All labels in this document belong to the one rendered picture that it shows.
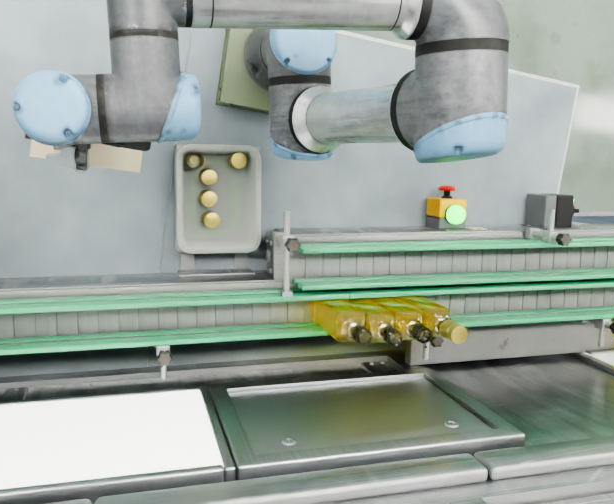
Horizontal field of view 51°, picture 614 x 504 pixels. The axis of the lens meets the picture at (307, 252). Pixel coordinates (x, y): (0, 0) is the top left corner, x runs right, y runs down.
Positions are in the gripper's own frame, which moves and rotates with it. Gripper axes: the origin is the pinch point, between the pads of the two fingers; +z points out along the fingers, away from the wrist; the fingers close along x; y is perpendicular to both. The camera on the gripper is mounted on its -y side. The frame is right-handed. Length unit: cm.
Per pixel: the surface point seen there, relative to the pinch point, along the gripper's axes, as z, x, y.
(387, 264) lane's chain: 23, 18, -63
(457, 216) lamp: 25, 6, -79
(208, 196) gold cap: 29.1, 9.4, -23.0
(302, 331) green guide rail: 15, 33, -44
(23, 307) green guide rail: 14.3, 32.9, 8.5
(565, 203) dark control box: 28, -1, -108
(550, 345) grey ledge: 23, 33, -109
